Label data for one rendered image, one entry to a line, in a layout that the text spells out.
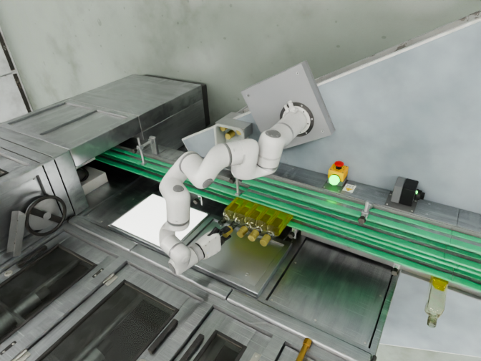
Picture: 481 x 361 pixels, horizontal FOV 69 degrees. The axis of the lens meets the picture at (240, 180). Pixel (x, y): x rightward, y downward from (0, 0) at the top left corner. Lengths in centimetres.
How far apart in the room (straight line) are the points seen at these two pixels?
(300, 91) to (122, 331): 119
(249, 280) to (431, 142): 90
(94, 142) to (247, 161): 108
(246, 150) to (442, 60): 73
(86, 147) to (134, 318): 97
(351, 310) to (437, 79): 91
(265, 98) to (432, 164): 73
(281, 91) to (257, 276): 80
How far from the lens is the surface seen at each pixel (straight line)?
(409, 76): 144
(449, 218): 157
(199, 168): 116
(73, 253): 194
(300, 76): 149
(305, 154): 168
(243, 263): 161
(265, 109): 160
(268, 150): 129
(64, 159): 201
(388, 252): 162
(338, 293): 158
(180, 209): 122
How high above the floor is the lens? 213
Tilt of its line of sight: 45 degrees down
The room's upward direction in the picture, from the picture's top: 133 degrees counter-clockwise
